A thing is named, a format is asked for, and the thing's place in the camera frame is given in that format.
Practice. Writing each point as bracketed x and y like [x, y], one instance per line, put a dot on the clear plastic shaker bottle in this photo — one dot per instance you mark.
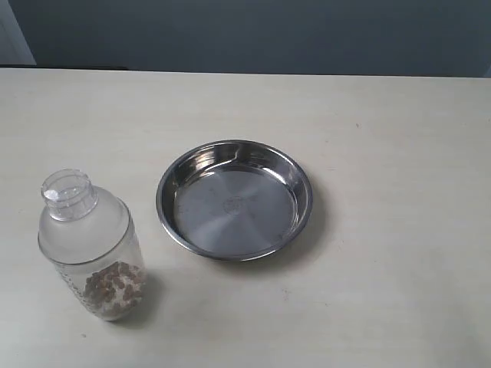
[88, 234]

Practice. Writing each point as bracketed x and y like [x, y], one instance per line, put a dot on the round stainless steel dish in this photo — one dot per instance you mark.
[234, 200]

